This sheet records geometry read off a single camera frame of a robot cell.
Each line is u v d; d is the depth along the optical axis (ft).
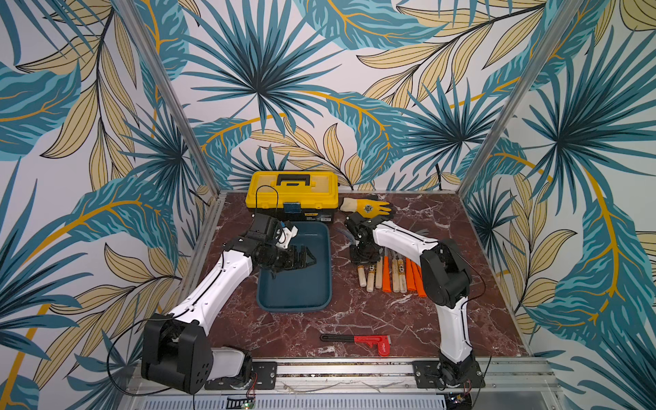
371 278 3.01
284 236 2.36
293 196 3.19
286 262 2.30
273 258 2.22
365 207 3.71
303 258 2.31
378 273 3.04
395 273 3.04
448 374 2.11
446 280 1.77
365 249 2.68
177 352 1.29
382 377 2.45
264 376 2.41
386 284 2.96
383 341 2.58
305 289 2.88
